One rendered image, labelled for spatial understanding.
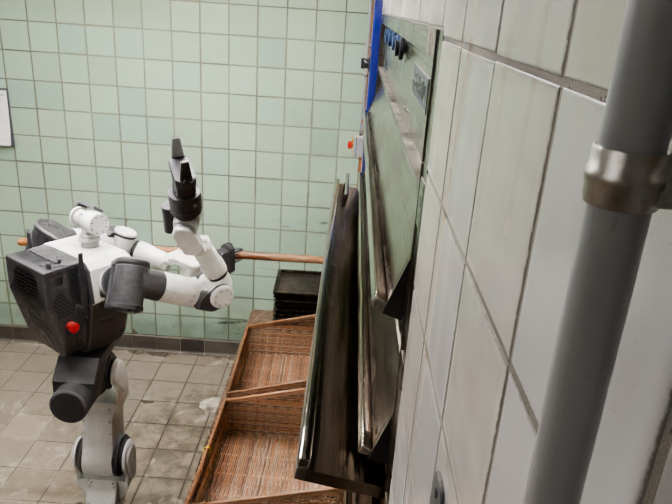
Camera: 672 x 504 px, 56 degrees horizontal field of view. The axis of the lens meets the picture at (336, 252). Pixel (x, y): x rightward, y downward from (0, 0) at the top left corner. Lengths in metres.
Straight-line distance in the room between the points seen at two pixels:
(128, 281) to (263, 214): 1.98
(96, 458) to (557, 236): 2.18
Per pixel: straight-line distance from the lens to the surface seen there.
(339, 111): 3.57
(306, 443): 1.10
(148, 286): 1.87
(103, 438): 2.35
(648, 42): 0.18
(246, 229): 3.79
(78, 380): 2.09
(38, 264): 1.96
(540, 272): 0.32
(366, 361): 1.27
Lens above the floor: 2.12
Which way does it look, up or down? 21 degrees down
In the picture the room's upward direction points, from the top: 4 degrees clockwise
